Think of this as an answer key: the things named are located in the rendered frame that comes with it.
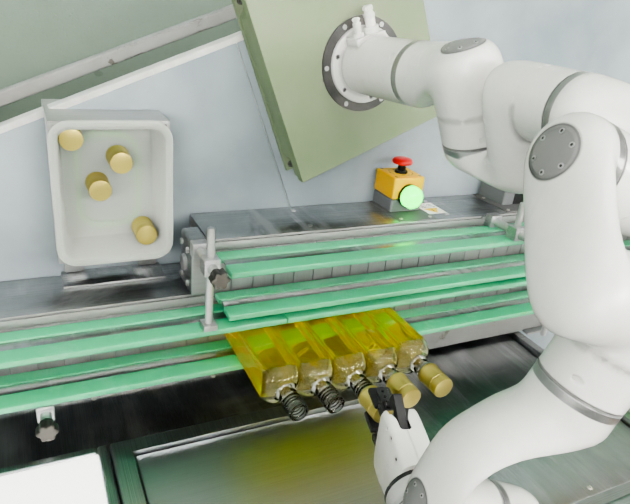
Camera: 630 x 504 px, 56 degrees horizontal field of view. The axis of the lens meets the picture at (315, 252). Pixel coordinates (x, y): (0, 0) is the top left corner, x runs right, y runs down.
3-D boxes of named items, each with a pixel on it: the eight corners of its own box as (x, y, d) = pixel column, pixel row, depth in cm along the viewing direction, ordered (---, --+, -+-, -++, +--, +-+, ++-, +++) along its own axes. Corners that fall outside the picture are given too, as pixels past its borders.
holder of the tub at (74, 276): (58, 273, 99) (62, 295, 93) (43, 109, 88) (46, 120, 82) (161, 263, 106) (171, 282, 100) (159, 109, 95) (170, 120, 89)
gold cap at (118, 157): (105, 144, 92) (109, 152, 88) (128, 144, 93) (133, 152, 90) (106, 166, 93) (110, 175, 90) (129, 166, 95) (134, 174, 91)
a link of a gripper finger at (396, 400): (411, 459, 74) (397, 450, 79) (409, 396, 74) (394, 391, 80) (402, 460, 73) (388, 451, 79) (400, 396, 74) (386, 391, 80)
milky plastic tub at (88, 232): (54, 246, 97) (58, 269, 89) (42, 108, 87) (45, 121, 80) (162, 237, 104) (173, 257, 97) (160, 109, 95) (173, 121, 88)
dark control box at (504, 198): (476, 192, 132) (501, 205, 125) (483, 158, 129) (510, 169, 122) (504, 191, 136) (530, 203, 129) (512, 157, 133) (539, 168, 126)
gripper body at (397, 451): (440, 528, 73) (410, 461, 83) (455, 466, 69) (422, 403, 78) (382, 534, 71) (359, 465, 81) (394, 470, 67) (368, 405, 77)
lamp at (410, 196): (396, 206, 115) (404, 212, 112) (399, 184, 113) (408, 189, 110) (415, 205, 117) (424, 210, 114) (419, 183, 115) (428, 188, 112)
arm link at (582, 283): (529, 318, 66) (429, 290, 59) (643, 146, 59) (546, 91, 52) (644, 421, 53) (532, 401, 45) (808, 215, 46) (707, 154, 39)
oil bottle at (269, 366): (222, 335, 103) (266, 412, 85) (223, 307, 100) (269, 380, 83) (253, 330, 105) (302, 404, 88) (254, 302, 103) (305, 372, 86)
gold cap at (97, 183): (84, 171, 92) (88, 180, 89) (108, 171, 94) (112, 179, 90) (85, 193, 94) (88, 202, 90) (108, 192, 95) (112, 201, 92)
